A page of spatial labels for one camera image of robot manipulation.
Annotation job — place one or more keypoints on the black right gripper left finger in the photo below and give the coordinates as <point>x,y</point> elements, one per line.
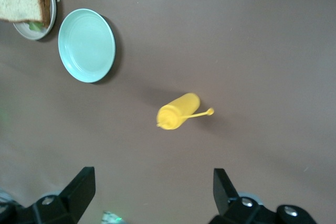
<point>77,195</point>

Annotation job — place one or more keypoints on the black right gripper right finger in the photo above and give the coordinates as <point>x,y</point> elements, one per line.
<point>223,192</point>

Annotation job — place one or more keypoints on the yellow squeeze bottle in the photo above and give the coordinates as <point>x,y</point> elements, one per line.
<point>181,110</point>

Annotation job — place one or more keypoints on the mint green plate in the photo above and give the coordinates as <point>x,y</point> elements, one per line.
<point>86,45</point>

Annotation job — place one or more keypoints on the beige plate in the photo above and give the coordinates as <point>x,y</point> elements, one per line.
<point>51,11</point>

